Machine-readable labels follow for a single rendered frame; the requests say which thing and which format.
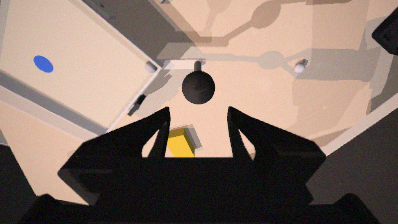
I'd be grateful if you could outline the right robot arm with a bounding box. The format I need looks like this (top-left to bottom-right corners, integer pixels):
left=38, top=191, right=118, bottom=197
left=372, top=8, right=398, bottom=56

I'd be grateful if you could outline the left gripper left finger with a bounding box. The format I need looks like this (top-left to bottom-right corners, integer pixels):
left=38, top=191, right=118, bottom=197
left=71, top=106, right=171, bottom=157

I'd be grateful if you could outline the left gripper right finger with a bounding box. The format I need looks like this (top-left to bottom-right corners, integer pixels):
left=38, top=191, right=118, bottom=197
left=227, top=106, right=326, bottom=187

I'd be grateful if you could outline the small silver ball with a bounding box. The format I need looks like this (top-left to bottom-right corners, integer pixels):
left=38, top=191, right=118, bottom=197
left=294, top=63, right=305, bottom=73

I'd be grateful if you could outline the yellow block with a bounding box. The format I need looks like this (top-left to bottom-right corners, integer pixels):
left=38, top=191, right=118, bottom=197
left=167, top=128, right=195, bottom=157

